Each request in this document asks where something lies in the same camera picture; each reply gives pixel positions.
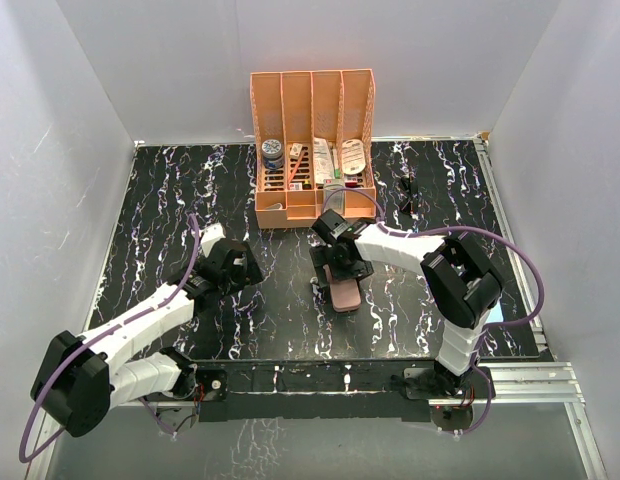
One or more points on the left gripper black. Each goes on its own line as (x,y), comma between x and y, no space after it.
(247,274)

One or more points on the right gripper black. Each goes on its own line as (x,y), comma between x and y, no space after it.
(323,255)

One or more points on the pink glasses case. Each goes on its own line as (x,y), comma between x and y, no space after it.
(344,294)

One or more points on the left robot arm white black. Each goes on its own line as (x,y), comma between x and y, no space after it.
(83,377)

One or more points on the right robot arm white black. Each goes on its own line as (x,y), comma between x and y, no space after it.
(461,278)

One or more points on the black sunglasses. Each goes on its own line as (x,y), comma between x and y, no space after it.
(409,186)

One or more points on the grey white small box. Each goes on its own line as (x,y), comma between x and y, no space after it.
(334,196)

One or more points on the white tube package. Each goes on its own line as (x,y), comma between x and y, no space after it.
(322,161)

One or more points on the oval beige tag package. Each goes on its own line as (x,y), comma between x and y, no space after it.
(353,160)

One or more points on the red pencil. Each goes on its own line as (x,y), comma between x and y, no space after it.
(299,160)

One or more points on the blue white round tin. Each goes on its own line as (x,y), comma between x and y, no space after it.
(273,157)

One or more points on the small white card box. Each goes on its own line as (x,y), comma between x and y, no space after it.
(295,150)

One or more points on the orange desk organizer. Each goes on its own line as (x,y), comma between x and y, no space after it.
(295,107)

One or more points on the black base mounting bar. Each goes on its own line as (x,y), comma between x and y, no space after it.
(327,389)

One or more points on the blue cleaning cloth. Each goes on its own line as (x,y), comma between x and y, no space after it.
(496,314)

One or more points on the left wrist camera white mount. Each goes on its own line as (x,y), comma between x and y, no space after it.
(209,236)

